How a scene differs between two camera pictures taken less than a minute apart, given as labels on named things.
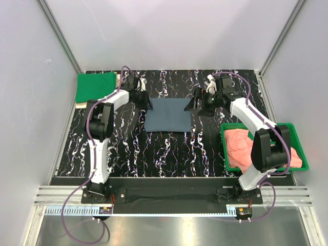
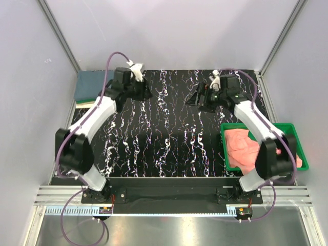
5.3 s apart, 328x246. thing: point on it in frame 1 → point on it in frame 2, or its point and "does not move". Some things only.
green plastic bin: (295, 143) does not move
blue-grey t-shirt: (168, 115) → (89, 84)
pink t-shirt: (239, 144) does not move
